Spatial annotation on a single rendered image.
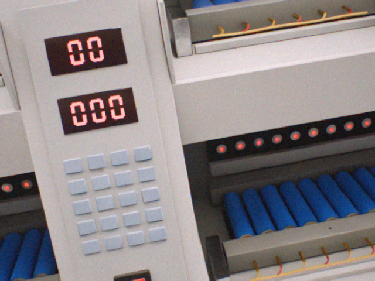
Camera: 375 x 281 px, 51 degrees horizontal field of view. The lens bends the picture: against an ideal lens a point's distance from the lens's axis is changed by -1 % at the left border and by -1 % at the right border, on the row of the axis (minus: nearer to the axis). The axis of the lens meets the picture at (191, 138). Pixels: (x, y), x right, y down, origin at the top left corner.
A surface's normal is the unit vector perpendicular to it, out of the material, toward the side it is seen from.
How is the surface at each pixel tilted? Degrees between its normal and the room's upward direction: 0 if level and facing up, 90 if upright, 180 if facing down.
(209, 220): 21
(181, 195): 90
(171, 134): 90
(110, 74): 90
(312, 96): 111
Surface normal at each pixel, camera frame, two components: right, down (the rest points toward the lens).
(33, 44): 0.09, 0.15
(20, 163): 0.14, 0.48
